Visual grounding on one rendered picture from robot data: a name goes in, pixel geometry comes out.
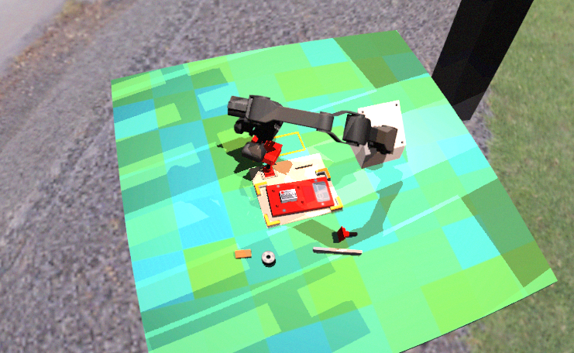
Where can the white flat bar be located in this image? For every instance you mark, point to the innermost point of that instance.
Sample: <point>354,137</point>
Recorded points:
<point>336,250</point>

